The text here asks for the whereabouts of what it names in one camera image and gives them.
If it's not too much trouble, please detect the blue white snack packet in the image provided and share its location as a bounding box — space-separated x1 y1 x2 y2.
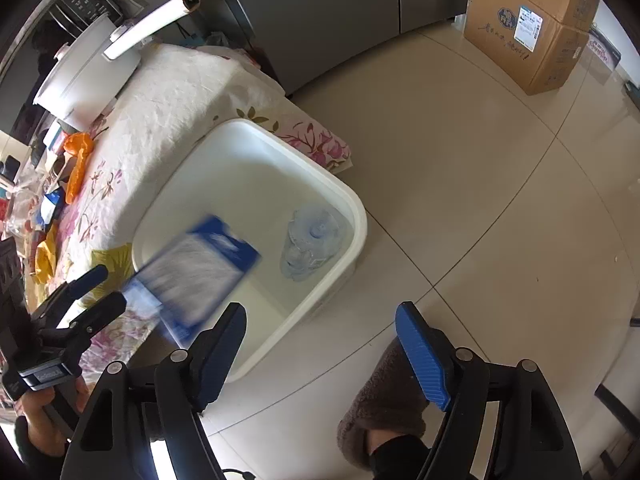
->
122 216 260 348

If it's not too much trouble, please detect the long orange peel strip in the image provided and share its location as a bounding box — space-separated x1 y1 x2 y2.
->
63 132 94 205

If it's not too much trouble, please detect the white plastic trash bin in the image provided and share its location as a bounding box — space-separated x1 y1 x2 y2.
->
132 119 368 382

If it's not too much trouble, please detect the person's left hand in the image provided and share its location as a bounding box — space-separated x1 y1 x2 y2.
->
20 375 91 443

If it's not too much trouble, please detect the brown fuzzy slipper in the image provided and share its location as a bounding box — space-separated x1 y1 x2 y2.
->
336 338 428 470

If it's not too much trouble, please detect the floral tablecloth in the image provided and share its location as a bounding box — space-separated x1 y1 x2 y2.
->
19 41 353 391

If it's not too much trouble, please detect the crushed clear plastic bottle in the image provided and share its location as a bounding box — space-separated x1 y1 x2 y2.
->
280 203 348 282

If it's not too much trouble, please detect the white electric cooking pot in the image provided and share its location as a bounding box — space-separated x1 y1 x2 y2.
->
34 0 201 131

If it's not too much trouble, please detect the black microwave oven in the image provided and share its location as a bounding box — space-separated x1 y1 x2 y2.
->
49 0 125 38

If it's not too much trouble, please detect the lower cardboard box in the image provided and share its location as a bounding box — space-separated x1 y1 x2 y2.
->
463 0 588 96

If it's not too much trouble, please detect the grey refrigerator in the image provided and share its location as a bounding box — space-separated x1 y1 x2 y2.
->
197 0 468 93

